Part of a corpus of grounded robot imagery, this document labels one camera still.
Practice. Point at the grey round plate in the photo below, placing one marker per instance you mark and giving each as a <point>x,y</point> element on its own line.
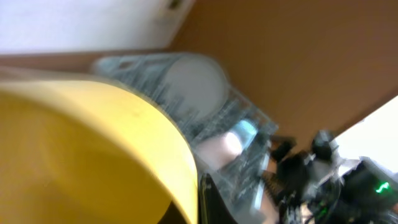
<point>200,81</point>

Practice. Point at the yellow bowl with food scraps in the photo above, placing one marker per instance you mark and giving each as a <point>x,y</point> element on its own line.
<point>80,151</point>

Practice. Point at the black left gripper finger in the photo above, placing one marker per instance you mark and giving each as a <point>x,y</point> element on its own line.
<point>211,207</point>

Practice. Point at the light blue plastic cup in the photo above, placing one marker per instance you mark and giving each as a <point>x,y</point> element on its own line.
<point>246,131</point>

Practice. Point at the grey plastic dishwasher rack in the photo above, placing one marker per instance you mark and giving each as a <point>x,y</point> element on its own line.
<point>239,181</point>

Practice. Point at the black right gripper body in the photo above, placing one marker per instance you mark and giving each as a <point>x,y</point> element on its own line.
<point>298,175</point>

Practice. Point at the pink plastic cup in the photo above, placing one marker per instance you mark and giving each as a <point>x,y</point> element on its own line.
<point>218,151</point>

